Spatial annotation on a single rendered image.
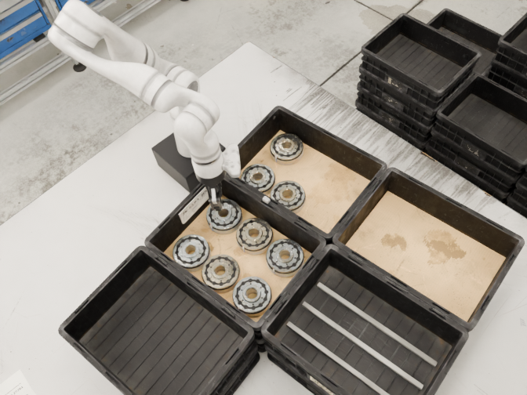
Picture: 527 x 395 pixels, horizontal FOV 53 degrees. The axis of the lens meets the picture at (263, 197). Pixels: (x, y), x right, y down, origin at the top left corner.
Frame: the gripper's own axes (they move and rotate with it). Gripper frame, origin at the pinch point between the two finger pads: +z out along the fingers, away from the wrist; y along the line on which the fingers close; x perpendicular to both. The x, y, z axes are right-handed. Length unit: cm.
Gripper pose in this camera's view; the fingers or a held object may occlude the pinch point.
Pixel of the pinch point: (217, 197)
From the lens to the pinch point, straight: 138.6
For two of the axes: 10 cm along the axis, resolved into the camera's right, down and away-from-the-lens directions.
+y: 1.0, 8.4, -5.3
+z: 0.7, 5.3, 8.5
